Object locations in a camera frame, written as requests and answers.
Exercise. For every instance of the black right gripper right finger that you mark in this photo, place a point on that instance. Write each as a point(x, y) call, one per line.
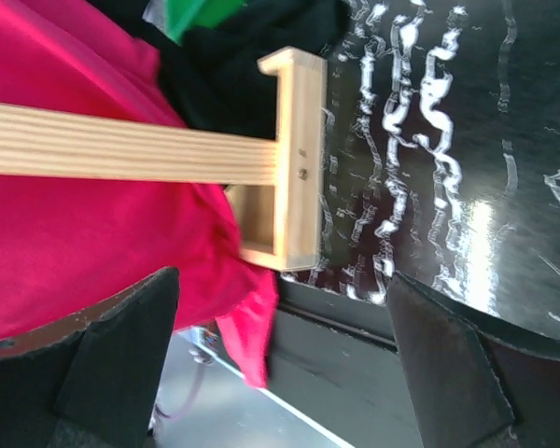
point(475, 380)

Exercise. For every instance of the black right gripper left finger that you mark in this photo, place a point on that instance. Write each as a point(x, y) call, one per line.
point(91, 378)

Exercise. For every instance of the pink red t-shirt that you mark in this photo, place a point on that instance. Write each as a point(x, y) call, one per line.
point(66, 244)

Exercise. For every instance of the black t-shirt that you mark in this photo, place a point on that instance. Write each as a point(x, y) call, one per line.
point(211, 78)

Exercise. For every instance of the green plastic tray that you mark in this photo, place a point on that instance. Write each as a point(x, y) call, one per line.
point(180, 15)

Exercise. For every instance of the wooden clothes rack frame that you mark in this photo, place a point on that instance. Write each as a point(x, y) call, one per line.
point(283, 219)

